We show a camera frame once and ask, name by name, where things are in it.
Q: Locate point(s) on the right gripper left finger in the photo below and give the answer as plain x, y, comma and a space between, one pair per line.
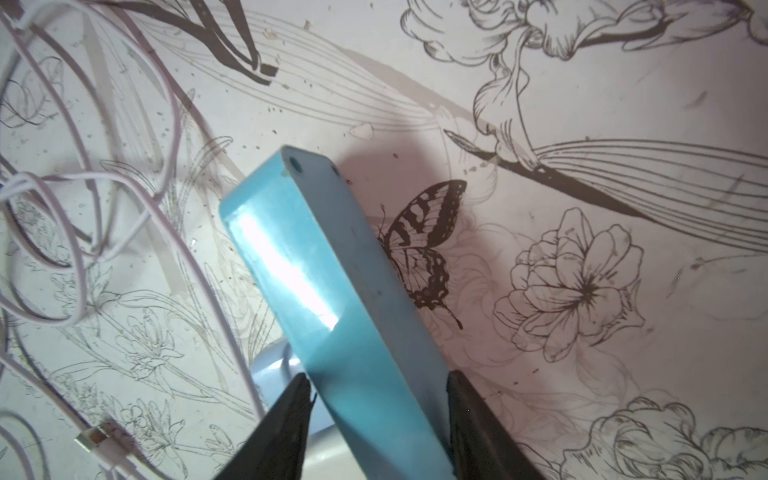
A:
276, 449

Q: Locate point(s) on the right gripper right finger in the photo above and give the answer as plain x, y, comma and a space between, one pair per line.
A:
481, 449

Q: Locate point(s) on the teal power strip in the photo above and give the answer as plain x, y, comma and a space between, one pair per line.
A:
345, 313

